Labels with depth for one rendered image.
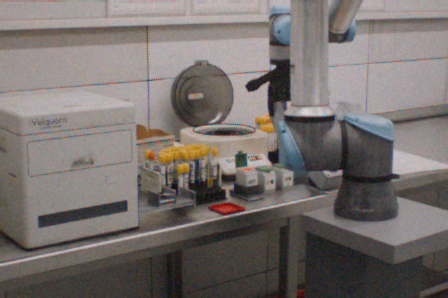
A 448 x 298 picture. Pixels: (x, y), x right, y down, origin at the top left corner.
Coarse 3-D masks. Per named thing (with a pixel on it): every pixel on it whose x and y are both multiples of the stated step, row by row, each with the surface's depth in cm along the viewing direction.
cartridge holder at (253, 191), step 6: (234, 186) 204; (240, 186) 202; (252, 186) 201; (258, 186) 202; (234, 192) 204; (240, 192) 202; (246, 192) 200; (252, 192) 202; (258, 192) 203; (246, 198) 200; (252, 198) 200; (258, 198) 201
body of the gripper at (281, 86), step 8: (272, 64) 214; (280, 64) 212; (288, 64) 213; (280, 72) 215; (288, 72) 214; (272, 80) 216; (280, 80) 216; (288, 80) 214; (272, 88) 215; (280, 88) 215; (288, 88) 213; (280, 96) 216; (288, 96) 215
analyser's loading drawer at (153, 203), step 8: (152, 192) 182; (168, 192) 185; (184, 192) 189; (192, 192) 186; (152, 200) 183; (160, 200) 180; (168, 200) 182; (176, 200) 185; (184, 200) 186; (192, 200) 186; (144, 208) 179; (152, 208) 179; (160, 208) 180; (168, 208) 182
